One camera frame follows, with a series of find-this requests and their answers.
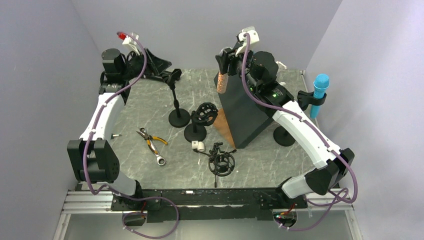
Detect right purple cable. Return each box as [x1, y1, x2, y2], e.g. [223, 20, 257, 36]
[241, 32, 359, 233]

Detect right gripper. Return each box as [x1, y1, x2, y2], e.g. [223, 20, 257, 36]
[216, 43, 261, 95]

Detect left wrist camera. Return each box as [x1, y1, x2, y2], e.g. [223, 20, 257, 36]
[117, 32, 140, 56]

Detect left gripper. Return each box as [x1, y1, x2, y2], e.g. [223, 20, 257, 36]
[121, 48, 172, 81]

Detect yellow handled pliers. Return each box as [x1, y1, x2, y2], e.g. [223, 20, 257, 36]
[136, 127, 168, 154]

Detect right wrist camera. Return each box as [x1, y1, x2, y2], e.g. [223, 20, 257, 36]
[234, 26, 260, 56]

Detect silver ratchet wrench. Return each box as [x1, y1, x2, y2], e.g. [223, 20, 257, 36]
[146, 140, 167, 166]

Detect brown wooden board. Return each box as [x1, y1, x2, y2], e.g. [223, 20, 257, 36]
[212, 108, 236, 149]

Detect blue microphone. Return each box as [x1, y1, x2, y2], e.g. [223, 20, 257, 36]
[310, 73, 330, 119]

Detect round base clip stand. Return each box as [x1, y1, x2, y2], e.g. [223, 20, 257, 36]
[165, 68, 190, 128]

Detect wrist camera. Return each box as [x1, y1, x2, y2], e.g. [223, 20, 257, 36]
[234, 26, 260, 56]
[117, 32, 140, 56]

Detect round base shock mount stand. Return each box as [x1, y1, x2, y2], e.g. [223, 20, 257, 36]
[184, 102, 218, 142]

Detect black network switch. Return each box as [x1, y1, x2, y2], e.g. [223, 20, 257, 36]
[218, 75, 273, 149]

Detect white plastic bracket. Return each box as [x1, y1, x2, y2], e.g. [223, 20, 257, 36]
[276, 61, 288, 70]

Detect white pvc elbow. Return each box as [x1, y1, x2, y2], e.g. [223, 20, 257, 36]
[191, 140, 205, 153]

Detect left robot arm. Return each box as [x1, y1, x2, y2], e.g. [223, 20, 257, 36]
[67, 48, 172, 210]

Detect tripod shock mount stand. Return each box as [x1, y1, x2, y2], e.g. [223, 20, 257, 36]
[193, 142, 237, 188]

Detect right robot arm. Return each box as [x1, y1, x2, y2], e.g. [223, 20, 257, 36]
[215, 47, 355, 208]

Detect blue mic clip stand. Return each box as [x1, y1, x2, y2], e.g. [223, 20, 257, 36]
[271, 91, 330, 149]

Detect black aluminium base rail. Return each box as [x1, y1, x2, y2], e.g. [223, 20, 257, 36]
[61, 187, 352, 223]

